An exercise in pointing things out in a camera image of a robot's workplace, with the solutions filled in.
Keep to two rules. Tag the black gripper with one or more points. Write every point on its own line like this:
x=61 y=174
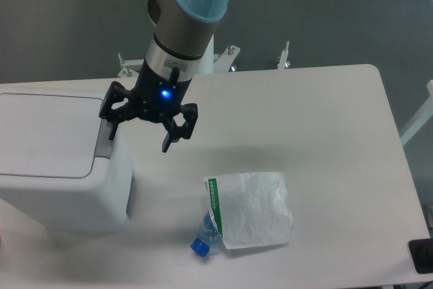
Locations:
x=154 y=98

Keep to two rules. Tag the white push-top trash can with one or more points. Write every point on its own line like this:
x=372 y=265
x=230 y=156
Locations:
x=61 y=164

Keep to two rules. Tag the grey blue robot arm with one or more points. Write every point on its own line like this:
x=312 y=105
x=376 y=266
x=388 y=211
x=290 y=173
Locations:
x=183 y=31

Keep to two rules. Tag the white green paper bag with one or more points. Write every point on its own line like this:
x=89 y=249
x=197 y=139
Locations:
x=250 y=210

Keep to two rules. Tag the crushed blue-capped plastic bottle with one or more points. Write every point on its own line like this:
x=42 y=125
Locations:
x=208 y=240

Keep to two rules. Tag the black device at table edge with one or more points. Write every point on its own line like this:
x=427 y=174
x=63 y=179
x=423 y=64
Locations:
x=421 y=254

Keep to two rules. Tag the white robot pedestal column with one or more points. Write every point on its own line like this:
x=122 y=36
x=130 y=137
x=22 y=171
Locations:
x=206 y=65

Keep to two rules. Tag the white pedestal base frame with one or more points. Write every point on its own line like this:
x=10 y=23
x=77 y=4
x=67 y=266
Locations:
x=223 y=62

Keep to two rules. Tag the white frame at right edge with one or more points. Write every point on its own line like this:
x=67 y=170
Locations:
x=419 y=119

